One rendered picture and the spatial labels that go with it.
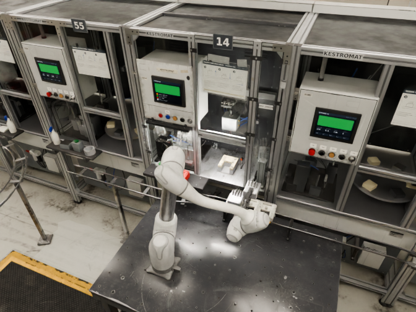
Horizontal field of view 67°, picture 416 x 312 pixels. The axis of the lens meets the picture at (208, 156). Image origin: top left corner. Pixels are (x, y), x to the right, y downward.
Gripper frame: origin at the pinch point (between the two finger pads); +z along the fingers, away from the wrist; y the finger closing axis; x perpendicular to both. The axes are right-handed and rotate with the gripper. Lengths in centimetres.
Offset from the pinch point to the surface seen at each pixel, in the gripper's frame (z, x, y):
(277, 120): 19, -9, 51
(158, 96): 17, 75, 55
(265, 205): 9.6, -10.3, -17.4
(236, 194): 6.8, 11.4, -11.2
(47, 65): 18, 173, 64
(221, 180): 19.9, 27.8, -13.2
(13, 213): -18, 259, -104
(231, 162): 37.4, 25.9, -7.5
